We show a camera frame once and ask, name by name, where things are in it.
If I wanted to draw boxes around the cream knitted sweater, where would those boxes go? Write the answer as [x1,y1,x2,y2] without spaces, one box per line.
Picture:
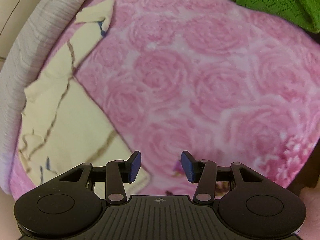
[17,0,152,196]

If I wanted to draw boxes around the person's right hand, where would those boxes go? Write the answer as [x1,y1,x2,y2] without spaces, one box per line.
[300,186,319,223]

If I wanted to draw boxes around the pink rose bed blanket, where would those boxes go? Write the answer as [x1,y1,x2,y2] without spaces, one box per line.
[10,0,319,198]

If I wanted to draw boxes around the grey striped duvet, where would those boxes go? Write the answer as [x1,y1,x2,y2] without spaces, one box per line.
[1,0,85,194]

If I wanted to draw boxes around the cream wardrobe doors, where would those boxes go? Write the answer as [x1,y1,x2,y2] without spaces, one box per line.
[1,0,40,60]

